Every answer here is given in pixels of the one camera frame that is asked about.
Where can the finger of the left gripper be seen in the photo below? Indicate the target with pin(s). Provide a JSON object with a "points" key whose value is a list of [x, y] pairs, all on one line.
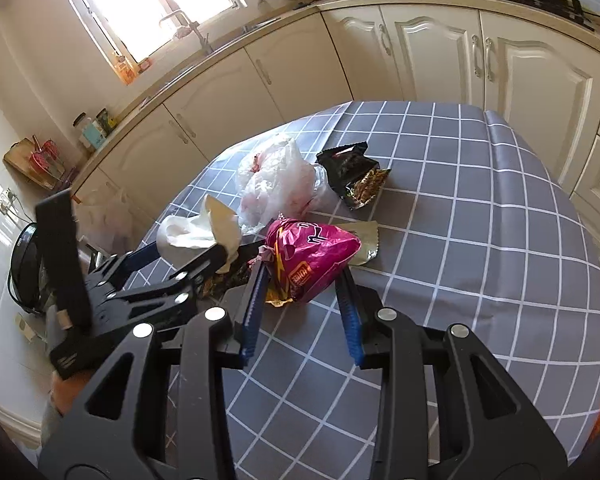
{"points": [[213, 272], [134, 261]]}

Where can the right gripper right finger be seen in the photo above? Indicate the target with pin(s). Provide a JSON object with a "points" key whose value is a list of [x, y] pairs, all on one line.
{"points": [[448, 409]]}

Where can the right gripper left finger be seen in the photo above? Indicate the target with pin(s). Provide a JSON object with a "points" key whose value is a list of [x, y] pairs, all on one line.
{"points": [[156, 410]]}

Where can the pink snack bag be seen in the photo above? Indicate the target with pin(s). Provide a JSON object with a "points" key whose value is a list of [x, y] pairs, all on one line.
{"points": [[304, 258]]}

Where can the person's left hand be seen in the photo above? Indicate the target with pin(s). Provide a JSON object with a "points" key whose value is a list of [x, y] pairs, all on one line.
{"points": [[63, 392]]}

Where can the white crumpled plastic bag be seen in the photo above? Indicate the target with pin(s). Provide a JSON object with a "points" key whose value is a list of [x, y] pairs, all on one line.
{"points": [[180, 239]]}

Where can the silver rice cooker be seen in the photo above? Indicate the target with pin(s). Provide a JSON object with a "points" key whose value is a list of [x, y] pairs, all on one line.
{"points": [[27, 282]]}

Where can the glass jar with lid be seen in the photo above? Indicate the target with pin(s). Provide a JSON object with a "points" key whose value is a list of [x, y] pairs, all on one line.
{"points": [[92, 133]]}

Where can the wooden cutting board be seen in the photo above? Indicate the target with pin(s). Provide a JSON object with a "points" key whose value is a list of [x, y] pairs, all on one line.
{"points": [[19, 158]]}

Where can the grey checked tablecloth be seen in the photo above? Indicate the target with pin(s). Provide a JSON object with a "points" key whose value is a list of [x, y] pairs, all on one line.
{"points": [[472, 230]]}

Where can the gold flat wrapper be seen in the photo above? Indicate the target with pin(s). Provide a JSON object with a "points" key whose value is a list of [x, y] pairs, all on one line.
{"points": [[368, 234]]}

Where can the black snack bag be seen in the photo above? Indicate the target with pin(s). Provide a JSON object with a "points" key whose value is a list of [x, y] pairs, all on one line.
{"points": [[354, 177]]}

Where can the chrome sink faucet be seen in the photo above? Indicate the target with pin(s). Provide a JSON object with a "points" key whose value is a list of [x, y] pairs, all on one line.
{"points": [[188, 27]]}

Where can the stainless steel sink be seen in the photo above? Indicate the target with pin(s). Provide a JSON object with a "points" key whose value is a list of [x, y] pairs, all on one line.
{"points": [[246, 29]]}

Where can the cream lower cabinets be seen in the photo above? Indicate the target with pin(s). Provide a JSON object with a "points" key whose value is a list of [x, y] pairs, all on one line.
{"points": [[540, 73]]}

